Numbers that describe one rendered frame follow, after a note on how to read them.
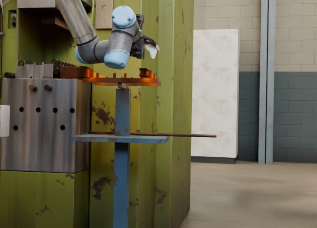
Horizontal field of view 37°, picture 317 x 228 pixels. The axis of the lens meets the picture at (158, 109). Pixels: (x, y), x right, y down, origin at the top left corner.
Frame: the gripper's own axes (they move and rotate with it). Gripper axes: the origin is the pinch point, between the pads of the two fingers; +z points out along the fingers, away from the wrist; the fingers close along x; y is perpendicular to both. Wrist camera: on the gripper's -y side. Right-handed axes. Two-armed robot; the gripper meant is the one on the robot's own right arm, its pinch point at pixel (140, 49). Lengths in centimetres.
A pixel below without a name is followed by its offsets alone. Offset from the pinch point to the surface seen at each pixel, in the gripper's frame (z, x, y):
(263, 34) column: 546, 85, -246
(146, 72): 7.8, 2.0, 6.6
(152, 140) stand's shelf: 18.9, 5.3, 32.2
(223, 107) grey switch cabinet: 549, 29, -123
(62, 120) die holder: 41, -42, 22
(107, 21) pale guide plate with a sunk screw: 45, -28, -32
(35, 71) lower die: 42, -60, -2
